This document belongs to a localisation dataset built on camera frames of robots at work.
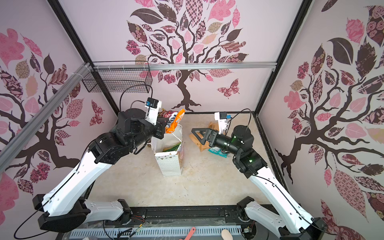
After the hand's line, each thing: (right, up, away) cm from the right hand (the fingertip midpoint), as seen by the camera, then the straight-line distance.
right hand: (197, 130), depth 60 cm
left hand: (-13, +4, +2) cm, 14 cm away
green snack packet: (-16, -12, +34) cm, 40 cm away
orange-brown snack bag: (+11, +3, +44) cm, 46 cm away
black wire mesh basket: (-51, +34, +35) cm, 71 cm away
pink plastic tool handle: (-3, -49, +8) cm, 50 cm away
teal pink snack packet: (+13, -14, +35) cm, 40 cm away
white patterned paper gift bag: (-13, -11, +10) cm, 20 cm away
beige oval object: (+14, -51, +10) cm, 53 cm away
